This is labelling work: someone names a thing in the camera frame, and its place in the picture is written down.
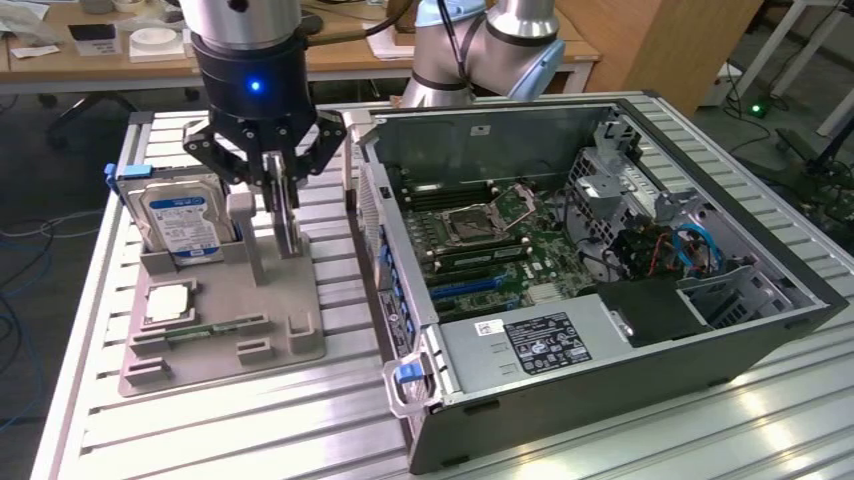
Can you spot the white desk frame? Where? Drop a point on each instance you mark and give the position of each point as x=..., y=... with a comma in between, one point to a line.
x=794, y=47

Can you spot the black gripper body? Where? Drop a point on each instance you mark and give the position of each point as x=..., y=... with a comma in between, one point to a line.
x=260, y=90

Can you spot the wooden cabinet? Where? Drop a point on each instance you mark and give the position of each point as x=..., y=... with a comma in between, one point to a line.
x=667, y=45

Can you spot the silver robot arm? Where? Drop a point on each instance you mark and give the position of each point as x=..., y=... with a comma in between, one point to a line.
x=520, y=15

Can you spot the grey cup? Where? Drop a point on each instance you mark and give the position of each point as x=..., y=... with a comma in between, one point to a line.
x=97, y=6

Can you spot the black open PC case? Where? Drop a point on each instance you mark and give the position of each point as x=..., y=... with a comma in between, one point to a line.
x=600, y=400

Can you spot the white box with black top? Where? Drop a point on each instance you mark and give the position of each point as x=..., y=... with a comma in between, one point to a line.
x=96, y=45

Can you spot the grey power supply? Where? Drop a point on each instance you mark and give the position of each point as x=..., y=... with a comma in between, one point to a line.
x=480, y=360

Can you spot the clear plastic bag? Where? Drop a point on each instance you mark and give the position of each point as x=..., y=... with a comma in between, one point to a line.
x=20, y=25

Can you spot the blue expansion slot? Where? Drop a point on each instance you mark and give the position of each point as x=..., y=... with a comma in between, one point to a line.
x=469, y=289

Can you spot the grey parts rack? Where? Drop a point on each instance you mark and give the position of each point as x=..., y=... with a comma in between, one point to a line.
x=220, y=300

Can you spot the black floor stand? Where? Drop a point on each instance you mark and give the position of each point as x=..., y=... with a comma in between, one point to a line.
x=794, y=142

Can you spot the grey disk bay bracket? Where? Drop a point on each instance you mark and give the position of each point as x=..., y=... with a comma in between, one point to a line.
x=720, y=295

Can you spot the CPU socket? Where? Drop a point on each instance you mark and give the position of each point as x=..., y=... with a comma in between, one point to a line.
x=473, y=225

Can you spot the white paper slip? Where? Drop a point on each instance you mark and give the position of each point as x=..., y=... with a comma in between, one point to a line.
x=33, y=51

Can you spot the metal disk bay cage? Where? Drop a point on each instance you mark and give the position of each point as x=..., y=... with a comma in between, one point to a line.
x=600, y=195

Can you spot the metal socket cover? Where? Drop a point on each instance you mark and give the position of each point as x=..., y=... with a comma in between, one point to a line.
x=516, y=187

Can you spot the green RAM stick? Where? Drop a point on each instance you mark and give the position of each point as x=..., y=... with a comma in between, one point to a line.
x=200, y=331

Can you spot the black plastic shroud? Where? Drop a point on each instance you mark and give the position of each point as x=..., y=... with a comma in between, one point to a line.
x=647, y=310

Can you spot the hard disk drive blue label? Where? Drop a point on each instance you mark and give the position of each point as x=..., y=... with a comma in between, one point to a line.
x=136, y=172

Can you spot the device with green light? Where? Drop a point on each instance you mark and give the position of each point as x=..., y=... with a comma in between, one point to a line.
x=755, y=108

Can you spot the black monitor stand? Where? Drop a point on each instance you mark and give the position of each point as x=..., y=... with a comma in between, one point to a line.
x=313, y=22

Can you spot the low-profile graphics card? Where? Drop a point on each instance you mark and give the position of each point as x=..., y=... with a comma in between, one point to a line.
x=285, y=230

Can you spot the wooden desk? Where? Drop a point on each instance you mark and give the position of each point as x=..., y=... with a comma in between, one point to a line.
x=347, y=57

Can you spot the blue case latch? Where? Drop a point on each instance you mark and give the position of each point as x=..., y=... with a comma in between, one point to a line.
x=408, y=374

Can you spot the white round dish box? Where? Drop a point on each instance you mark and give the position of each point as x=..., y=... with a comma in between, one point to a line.
x=156, y=45

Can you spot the silver hard disk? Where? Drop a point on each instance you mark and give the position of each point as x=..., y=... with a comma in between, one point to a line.
x=180, y=220

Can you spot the silver CPU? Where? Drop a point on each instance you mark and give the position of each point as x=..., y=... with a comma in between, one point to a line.
x=166, y=302

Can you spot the white paper stack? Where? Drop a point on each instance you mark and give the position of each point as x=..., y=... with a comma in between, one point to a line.
x=389, y=50

